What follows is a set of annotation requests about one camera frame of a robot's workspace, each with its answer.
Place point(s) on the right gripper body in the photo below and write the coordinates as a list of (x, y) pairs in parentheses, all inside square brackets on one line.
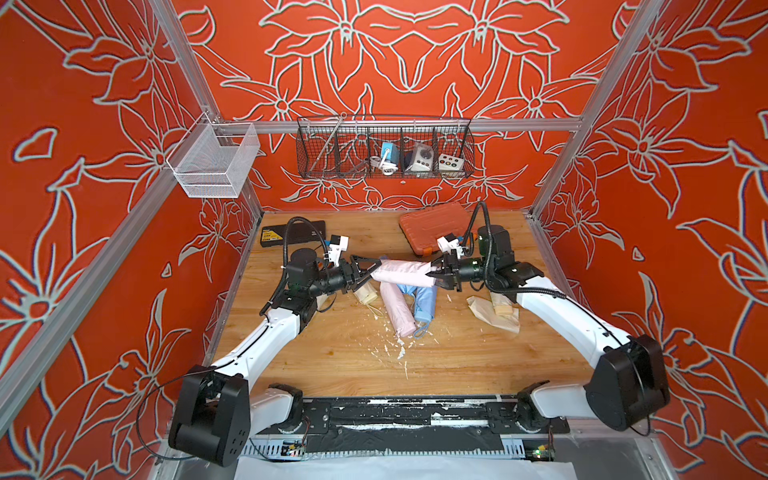
[(468, 269)]

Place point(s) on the pink sleeved umbrella long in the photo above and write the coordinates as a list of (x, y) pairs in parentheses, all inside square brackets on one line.
[(397, 309)]

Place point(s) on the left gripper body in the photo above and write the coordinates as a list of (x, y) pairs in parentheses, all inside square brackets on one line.
[(339, 276)]

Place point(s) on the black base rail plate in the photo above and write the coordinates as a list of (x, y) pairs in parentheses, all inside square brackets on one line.
[(461, 426)]

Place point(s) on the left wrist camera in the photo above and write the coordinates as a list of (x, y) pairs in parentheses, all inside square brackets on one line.
[(336, 245)]

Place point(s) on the black wire wall basket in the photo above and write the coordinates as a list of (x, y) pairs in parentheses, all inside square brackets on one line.
[(360, 146)]

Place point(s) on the black yellow tool box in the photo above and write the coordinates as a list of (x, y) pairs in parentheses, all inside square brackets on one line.
[(299, 233)]

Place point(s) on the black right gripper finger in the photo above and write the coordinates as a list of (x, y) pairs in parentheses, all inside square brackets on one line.
[(447, 282), (442, 265)]

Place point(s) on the cream sleeve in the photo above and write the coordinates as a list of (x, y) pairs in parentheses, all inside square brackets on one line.
[(482, 309)]

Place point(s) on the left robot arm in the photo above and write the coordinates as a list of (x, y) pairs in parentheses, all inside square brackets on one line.
[(216, 415)]

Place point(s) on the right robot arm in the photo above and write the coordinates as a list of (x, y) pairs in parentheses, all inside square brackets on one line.
[(628, 384)]

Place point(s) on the pink sleeved umbrella short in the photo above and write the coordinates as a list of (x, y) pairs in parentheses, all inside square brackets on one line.
[(401, 272)]

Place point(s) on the light blue sleeved umbrella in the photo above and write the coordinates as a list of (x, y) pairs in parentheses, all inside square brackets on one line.
[(408, 290)]

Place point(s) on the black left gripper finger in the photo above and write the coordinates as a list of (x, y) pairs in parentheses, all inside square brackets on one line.
[(364, 284), (365, 264)]

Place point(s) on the white mesh basket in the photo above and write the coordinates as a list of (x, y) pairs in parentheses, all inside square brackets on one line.
[(207, 169)]

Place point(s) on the red plastic tool case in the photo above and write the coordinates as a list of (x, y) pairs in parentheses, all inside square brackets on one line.
[(422, 228)]

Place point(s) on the cream sleeved umbrella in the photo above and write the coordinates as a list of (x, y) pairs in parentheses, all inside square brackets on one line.
[(366, 294)]

